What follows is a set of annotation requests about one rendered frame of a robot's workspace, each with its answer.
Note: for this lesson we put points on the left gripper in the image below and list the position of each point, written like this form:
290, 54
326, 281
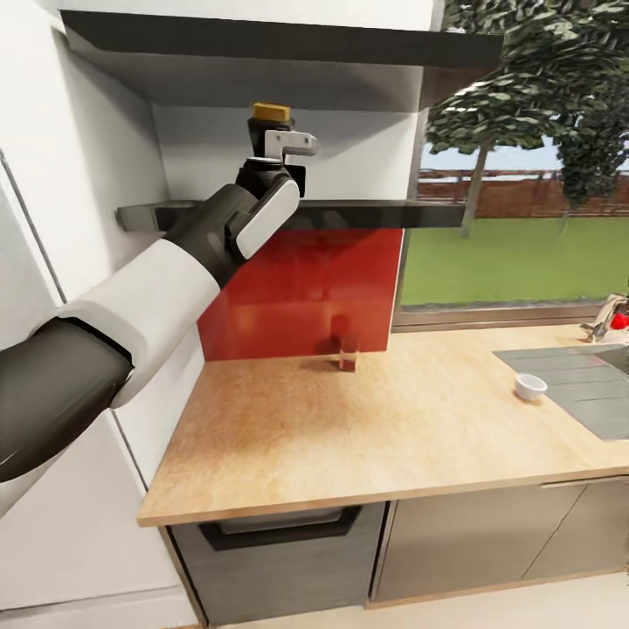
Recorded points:
298, 173

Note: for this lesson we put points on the shelf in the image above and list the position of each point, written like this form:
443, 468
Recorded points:
209, 62
313, 214

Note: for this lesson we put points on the fridge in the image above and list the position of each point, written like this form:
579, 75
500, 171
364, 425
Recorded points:
76, 144

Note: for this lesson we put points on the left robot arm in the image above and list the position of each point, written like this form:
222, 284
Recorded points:
99, 351

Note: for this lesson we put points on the bottle of coffee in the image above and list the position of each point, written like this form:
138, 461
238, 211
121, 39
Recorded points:
268, 116

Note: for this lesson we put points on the dishwasher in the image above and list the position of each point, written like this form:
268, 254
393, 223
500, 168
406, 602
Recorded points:
270, 566

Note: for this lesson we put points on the coffee cup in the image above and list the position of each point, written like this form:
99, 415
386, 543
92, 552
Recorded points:
529, 387

